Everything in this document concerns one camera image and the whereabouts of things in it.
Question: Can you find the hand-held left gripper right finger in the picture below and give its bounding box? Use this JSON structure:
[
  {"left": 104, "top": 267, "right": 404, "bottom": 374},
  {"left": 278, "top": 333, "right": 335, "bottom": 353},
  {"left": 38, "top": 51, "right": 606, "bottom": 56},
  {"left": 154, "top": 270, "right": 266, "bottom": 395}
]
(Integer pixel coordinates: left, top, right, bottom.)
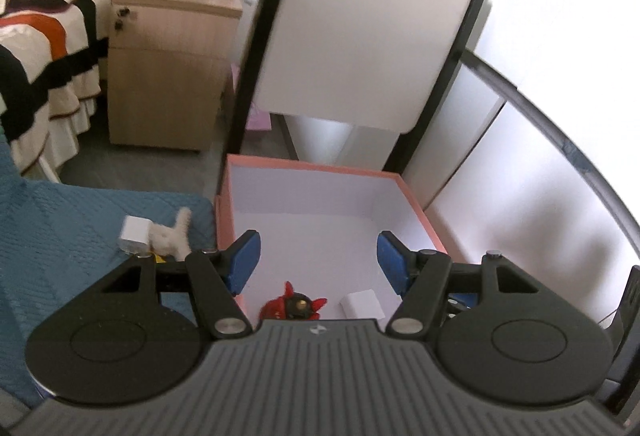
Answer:
[{"left": 376, "top": 230, "right": 567, "bottom": 337}]

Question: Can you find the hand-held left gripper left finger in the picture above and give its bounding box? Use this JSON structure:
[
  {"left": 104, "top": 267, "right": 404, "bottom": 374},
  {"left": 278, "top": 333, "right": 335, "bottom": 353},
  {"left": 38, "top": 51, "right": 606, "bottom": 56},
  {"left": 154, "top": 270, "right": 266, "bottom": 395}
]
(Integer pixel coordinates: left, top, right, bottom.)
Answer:
[{"left": 70, "top": 230, "right": 262, "bottom": 339}]

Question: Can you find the white plush toy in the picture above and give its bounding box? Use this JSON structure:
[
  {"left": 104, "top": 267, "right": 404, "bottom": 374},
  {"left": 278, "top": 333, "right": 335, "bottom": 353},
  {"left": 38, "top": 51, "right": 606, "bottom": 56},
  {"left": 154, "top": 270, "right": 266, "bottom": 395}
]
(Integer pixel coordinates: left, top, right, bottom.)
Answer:
[{"left": 149, "top": 207, "right": 193, "bottom": 262}]

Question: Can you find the pink storage box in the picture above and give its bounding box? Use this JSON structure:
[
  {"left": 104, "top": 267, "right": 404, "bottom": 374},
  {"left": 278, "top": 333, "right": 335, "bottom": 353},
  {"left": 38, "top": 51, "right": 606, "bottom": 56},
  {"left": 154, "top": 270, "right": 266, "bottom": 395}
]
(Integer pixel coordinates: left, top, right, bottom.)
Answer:
[{"left": 215, "top": 154, "right": 448, "bottom": 332}]

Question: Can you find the white charger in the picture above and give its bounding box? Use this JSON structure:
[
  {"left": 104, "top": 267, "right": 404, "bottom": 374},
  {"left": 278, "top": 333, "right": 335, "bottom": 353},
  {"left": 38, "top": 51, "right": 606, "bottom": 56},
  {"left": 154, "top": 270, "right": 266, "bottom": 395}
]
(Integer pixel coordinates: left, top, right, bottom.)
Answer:
[
  {"left": 340, "top": 290, "right": 386, "bottom": 319},
  {"left": 117, "top": 215, "right": 153, "bottom": 253}
]

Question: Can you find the red horned toy figure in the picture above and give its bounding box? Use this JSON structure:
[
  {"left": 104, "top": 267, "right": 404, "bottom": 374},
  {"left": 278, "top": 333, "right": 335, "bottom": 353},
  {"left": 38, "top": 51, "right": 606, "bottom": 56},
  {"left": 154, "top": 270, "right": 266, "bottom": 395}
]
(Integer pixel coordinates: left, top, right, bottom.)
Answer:
[{"left": 257, "top": 281, "right": 328, "bottom": 322}]

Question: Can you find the white panelled partition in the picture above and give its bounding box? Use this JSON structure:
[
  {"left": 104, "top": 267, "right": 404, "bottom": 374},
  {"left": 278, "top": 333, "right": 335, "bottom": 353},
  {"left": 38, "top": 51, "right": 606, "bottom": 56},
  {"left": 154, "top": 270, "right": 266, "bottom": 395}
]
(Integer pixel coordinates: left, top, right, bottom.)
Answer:
[{"left": 280, "top": 48, "right": 640, "bottom": 267}]

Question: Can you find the blue textured sofa cover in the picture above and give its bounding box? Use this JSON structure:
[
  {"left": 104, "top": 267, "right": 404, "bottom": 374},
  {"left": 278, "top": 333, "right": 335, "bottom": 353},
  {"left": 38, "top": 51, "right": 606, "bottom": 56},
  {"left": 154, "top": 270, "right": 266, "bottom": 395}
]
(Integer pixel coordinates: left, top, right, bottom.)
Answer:
[{"left": 0, "top": 126, "right": 218, "bottom": 409}]

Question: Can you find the wooden nightstand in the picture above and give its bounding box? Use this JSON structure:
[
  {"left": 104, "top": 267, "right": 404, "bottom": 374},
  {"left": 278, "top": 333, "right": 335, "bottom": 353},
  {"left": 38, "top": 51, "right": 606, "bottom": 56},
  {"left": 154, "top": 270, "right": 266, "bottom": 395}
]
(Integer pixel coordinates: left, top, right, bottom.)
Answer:
[{"left": 107, "top": 0, "right": 244, "bottom": 153}]

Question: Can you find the white panel with black edge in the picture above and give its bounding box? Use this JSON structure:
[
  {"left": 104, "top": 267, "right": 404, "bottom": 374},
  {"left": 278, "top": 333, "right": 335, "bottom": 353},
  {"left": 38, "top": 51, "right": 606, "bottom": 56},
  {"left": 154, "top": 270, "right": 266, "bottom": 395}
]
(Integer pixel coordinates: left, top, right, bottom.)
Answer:
[{"left": 227, "top": 0, "right": 488, "bottom": 157}]

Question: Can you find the bunch of keys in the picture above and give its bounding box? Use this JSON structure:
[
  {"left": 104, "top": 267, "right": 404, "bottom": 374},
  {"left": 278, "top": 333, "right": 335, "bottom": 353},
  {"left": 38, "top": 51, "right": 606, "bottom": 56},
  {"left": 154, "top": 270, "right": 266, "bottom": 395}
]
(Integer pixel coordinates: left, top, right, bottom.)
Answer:
[{"left": 114, "top": 6, "right": 138, "bottom": 32}]

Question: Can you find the striped bed blanket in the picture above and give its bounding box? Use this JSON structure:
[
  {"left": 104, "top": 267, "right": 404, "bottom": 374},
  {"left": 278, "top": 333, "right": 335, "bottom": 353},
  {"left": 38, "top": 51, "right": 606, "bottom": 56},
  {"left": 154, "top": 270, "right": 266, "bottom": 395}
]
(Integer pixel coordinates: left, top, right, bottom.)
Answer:
[{"left": 0, "top": 0, "right": 123, "bottom": 177}]

